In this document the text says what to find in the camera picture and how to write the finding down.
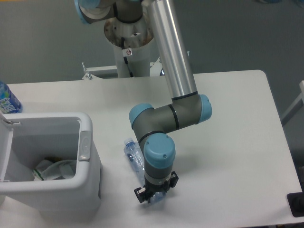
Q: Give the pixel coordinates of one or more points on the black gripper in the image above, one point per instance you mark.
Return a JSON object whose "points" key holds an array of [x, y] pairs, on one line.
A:
{"points": [[154, 185]]}

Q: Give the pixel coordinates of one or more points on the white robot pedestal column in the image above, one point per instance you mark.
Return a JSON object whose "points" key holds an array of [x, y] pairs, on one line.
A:
{"points": [[129, 35]]}

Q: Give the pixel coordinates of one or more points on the clear plastic wrapper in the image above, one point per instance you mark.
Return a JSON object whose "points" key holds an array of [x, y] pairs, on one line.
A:
{"points": [[61, 170]]}

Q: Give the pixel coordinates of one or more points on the black clamp at table edge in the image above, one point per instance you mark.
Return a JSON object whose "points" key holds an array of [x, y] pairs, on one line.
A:
{"points": [[296, 203]]}

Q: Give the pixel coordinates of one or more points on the white pedestal base frame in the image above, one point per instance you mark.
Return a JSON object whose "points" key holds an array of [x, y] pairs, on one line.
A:
{"points": [[102, 71]]}

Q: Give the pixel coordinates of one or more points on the blue labelled water bottle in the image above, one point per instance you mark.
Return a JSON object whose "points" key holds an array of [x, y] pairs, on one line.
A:
{"points": [[9, 103]]}

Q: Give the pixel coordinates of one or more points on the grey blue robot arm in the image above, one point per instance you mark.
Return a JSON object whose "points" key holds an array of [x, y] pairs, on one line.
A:
{"points": [[184, 106]]}

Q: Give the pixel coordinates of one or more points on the white plastic trash can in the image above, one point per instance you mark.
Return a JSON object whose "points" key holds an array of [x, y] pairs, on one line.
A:
{"points": [[27, 139]]}

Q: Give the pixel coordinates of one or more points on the white frame at right edge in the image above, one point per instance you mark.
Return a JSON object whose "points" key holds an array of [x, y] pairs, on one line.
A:
{"points": [[294, 107]]}

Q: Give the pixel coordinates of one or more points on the white paper trash in bin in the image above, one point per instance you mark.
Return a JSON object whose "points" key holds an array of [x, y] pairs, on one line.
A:
{"points": [[38, 171]]}

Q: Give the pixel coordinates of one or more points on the clear plastic bottle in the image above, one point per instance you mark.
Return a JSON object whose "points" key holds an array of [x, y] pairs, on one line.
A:
{"points": [[135, 156]]}

